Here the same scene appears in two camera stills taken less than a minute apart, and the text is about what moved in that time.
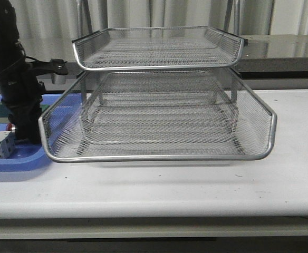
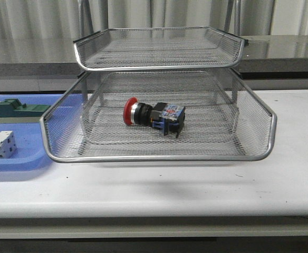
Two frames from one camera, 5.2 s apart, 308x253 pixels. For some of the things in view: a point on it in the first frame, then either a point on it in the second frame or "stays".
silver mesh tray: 155,115 stays
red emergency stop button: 9,127 → 169,116
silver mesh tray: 157,48 stays
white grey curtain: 52,25 stays
